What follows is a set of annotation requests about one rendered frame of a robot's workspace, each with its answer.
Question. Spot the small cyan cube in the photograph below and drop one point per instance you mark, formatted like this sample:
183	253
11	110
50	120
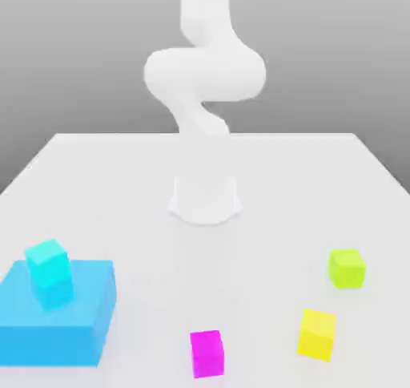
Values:
49	274

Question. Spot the small lime green cube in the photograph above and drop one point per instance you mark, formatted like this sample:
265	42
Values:
346	269

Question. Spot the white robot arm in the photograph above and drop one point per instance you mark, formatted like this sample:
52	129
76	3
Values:
205	70

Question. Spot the small magenta cube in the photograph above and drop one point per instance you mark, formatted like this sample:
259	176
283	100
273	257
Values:
207	354

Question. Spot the large blue box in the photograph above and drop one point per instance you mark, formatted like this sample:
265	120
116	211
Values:
64	330

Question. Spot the small yellow cube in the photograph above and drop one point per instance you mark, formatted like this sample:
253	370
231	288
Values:
316	335

